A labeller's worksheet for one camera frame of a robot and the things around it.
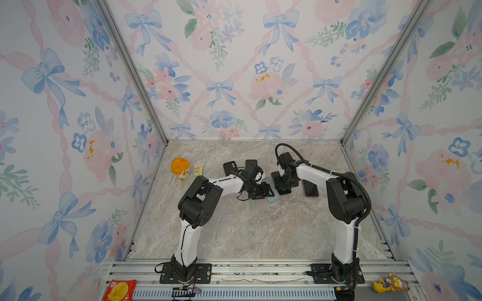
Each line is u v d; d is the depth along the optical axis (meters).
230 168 1.07
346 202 0.54
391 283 0.70
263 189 0.85
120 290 0.69
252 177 0.81
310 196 0.96
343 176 0.55
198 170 1.04
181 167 0.96
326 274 0.72
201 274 0.74
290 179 0.85
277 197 0.96
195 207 0.55
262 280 0.73
